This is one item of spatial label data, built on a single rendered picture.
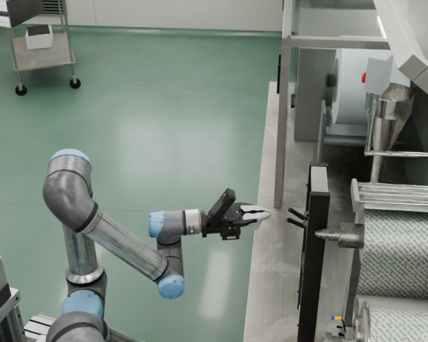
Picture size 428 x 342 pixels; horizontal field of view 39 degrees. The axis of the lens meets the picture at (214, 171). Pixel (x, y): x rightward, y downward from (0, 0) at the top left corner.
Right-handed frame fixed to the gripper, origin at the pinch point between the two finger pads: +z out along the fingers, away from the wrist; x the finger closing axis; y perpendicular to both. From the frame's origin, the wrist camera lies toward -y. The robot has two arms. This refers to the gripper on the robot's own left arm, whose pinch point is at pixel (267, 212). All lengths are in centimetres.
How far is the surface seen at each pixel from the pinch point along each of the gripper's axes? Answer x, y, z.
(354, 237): 26.8, -15.2, 16.6
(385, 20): 40, -81, 8
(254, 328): 18.3, 31.4, -5.1
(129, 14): -509, 175, -60
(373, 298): 38.2, -5.0, 20.0
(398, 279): 34.9, -7.5, 26.8
